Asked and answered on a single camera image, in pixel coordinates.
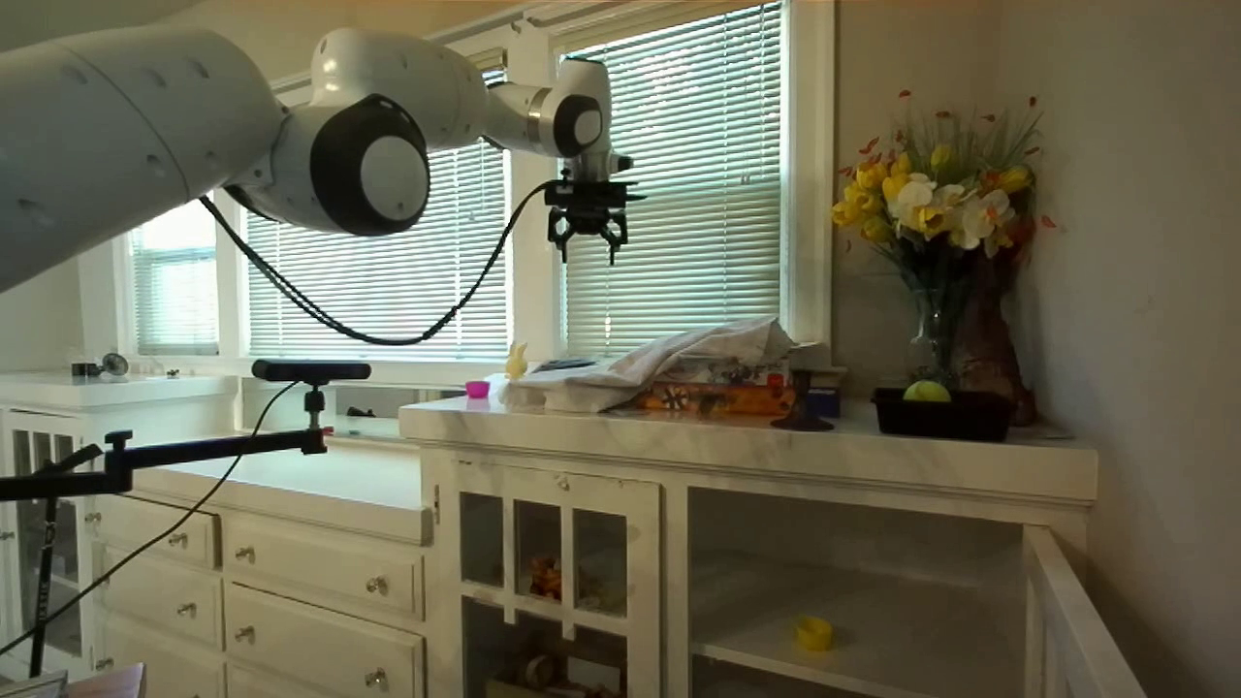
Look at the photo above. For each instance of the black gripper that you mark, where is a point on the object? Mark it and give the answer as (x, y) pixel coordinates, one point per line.
(586, 218)

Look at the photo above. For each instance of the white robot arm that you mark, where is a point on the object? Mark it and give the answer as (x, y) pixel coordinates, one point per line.
(119, 129)

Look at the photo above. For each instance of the small yellow figure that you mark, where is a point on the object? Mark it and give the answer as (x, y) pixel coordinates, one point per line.
(516, 362)

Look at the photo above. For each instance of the small pink cup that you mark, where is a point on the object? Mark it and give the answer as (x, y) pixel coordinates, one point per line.
(479, 390)

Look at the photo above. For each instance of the orange board game box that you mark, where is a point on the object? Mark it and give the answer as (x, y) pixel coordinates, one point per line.
(719, 401)

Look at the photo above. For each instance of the closed white cabinet door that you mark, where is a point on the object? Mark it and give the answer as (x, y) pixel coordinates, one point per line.
(564, 517)

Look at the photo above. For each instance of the white glass-door cabinet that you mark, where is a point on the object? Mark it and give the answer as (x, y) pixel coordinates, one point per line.
(776, 517)

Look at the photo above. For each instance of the yellow white flower bouquet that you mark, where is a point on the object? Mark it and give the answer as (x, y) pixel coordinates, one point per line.
(938, 198)

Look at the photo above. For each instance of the clear glass flower vase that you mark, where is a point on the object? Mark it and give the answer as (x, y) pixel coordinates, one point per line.
(941, 323)

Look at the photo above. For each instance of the green apple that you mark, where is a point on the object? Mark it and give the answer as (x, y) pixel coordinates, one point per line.
(928, 392)

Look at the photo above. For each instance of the black plastic tray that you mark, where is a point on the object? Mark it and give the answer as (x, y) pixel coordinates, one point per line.
(945, 416)

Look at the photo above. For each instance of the small white framed window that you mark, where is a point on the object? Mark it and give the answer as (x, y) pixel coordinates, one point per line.
(180, 293)

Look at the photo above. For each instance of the small yellow ball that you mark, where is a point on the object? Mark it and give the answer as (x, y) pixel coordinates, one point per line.
(812, 635)

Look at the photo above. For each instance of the dark countertop gadget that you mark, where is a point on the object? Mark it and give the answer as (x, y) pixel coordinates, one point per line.
(102, 366)

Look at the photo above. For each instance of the black tripod stand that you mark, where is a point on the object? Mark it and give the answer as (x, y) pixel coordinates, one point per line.
(155, 535)

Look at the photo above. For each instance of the black stand pole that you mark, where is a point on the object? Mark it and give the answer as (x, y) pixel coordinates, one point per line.
(46, 584)

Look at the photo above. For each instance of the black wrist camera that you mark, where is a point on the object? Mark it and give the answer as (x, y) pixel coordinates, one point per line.
(557, 196)

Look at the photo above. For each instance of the black stereo camera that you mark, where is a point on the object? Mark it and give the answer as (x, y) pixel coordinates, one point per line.
(311, 370)

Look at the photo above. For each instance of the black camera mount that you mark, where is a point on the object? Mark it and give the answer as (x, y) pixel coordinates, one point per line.
(316, 411)

